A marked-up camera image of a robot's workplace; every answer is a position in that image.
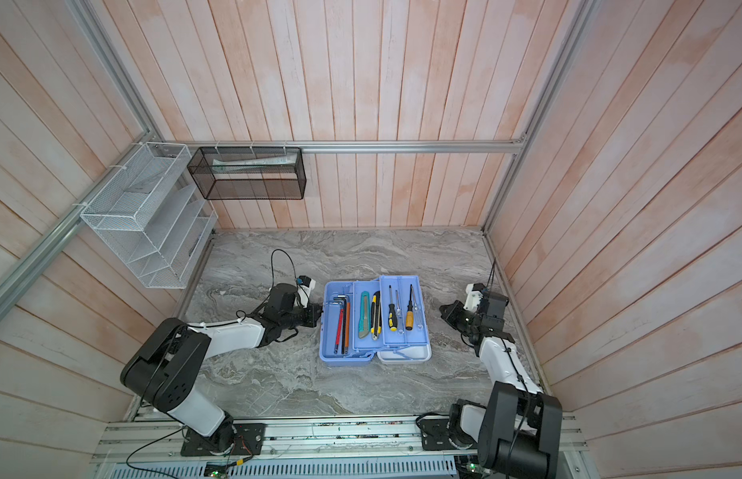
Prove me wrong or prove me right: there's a blue tool box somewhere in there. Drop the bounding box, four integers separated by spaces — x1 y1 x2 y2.
319 275 432 366

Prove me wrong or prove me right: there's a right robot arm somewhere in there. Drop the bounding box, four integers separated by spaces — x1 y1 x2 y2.
440 301 562 478

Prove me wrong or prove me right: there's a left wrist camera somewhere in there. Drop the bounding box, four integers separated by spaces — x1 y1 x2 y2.
296 275 317 307

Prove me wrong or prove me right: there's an orange screwdriver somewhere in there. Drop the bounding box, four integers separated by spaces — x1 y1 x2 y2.
342 299 352 355

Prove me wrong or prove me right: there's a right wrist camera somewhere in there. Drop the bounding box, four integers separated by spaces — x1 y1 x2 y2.
464 283 486 313

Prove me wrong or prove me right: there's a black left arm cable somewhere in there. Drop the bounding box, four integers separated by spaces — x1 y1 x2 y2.
268 248 300 289

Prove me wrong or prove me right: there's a white wire mesh shelf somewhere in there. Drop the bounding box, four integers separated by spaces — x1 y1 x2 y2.
81 143 218 289

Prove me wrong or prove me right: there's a black hex key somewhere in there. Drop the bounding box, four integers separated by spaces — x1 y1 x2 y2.
330 294 348 355

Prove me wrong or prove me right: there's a black handle screwdriver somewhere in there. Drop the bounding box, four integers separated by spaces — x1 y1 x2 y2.
388 287 399 331

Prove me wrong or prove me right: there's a teal utility knife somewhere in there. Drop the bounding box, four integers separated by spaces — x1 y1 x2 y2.
358 291 371 339

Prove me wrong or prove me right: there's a yellow black utility knife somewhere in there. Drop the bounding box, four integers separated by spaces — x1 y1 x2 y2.
371 291 382 340

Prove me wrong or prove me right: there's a black wire mesh basket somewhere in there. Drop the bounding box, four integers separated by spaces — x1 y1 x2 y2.
188 146 307 201

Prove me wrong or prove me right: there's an aluminium frame rail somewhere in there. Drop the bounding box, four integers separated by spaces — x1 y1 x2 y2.
0 1 602 323

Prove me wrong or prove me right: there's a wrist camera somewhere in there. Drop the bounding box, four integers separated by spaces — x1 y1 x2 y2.
296 275 317 307
464 283 486 313

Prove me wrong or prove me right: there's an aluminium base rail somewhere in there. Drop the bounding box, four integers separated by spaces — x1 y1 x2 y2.
100 412 588 479

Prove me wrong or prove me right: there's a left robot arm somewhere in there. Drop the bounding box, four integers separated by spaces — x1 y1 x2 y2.
121 275 322 455

